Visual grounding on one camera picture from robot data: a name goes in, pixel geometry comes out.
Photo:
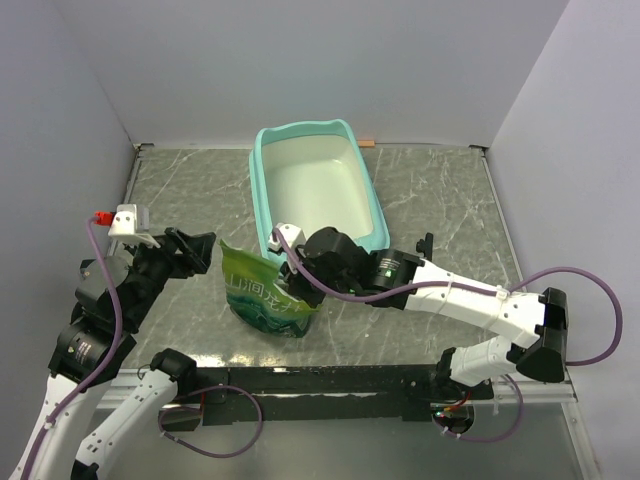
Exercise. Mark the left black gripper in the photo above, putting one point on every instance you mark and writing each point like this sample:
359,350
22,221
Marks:
194,257

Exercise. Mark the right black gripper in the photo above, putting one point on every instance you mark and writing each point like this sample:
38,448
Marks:
295,288

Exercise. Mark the green litter bag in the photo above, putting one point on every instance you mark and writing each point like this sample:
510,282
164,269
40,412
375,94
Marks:
255,294

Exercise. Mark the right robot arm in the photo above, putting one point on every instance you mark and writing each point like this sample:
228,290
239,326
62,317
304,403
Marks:
530,330

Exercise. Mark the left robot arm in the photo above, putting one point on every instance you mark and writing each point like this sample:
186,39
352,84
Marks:
113,299

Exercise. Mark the teal litter box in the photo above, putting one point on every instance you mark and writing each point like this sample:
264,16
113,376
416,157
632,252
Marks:
312,174

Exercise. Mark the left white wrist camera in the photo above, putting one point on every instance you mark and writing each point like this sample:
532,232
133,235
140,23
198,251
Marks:
129,224

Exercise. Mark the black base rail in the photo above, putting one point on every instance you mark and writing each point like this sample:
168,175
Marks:
408,392

